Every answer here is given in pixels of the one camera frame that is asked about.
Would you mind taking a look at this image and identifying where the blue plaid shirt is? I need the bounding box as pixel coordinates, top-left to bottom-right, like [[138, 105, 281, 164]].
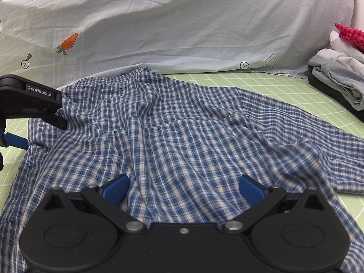
[[0, 66, 364, 273]]

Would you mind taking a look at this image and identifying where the grey printed backdrop sheet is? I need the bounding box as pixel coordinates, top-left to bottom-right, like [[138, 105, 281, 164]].
[[1, 0, 355, 88]]

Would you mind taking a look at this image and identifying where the green grid mat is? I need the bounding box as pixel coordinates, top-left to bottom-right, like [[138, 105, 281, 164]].
[[0, 70, 364, 273]]

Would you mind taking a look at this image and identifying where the black folded garment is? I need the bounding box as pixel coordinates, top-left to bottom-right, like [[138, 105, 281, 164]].
[[308, 73, 363, 122]]

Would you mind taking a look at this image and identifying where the grey folded sweater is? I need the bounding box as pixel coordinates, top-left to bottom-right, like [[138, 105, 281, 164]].
[[308, 56, 363, 111]]

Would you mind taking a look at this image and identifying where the white folded garment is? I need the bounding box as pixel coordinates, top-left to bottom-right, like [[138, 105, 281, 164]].
[[317, 31, 363, 63]]

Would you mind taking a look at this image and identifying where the red checked garment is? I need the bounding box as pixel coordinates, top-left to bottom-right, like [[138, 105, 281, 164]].
[[335, 23, 364, 50]]

